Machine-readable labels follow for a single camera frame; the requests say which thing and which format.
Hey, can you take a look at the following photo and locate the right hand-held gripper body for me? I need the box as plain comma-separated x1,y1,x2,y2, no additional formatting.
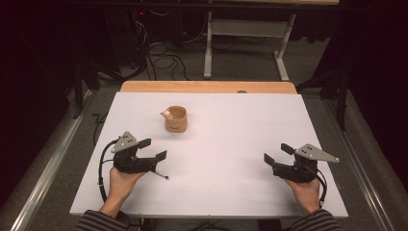
271,142,341,184

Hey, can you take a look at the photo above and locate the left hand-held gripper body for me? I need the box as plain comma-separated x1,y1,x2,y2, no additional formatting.
110,131,159,175

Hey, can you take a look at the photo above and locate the black pen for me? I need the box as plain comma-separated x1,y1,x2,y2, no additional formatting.
148,169,170,181

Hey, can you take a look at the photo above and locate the wooden cup with small figurine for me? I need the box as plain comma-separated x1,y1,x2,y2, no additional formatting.
160,105,189,134

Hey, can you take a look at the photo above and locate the person's right hand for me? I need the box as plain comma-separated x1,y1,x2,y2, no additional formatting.
283,177,322,216

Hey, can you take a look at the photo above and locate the person's left hand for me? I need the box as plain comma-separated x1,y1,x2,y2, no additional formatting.
103,166,147,208

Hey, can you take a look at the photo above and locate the white board sheet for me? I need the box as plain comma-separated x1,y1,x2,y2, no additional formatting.
69,91,349,219

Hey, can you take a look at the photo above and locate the black metal stand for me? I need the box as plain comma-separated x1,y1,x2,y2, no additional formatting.
70,59,129,120
295,67,350,132

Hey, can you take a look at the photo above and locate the wooden desk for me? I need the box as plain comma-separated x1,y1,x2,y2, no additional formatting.
119,80,298,95

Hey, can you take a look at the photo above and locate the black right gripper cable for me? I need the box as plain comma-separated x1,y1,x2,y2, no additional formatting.
307,163,328,208

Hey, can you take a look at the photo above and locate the thin black floor cable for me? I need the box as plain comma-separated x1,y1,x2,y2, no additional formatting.
91,111,110,147

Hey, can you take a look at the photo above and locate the aluminium floor rail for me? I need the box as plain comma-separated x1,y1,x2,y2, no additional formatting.
321,97,396,231
9,90,94,231

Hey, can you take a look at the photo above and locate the black floor cable bundle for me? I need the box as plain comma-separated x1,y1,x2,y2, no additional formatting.
126,40,191,82

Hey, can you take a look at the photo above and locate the white metal table frame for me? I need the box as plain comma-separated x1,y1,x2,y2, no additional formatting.
203,11,297,82

